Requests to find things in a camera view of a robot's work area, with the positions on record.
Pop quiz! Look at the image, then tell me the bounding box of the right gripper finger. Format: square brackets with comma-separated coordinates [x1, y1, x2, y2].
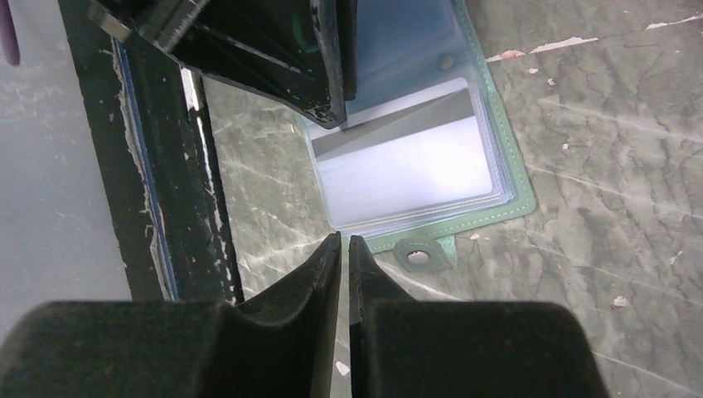
[89, 0, 347, 129]
[349, 235, 608, 397]
[1, 233, 342, 397]
[336, 0, 357, 101]

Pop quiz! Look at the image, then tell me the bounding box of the white card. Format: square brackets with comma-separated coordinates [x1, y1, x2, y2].
[307, 77, 497, 229]

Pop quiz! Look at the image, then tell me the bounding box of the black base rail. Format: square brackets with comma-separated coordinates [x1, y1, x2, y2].
[59, 1, 245, 303]

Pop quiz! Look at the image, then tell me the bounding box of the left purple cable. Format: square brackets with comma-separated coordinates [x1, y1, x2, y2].
[0, 0, 22, 68]

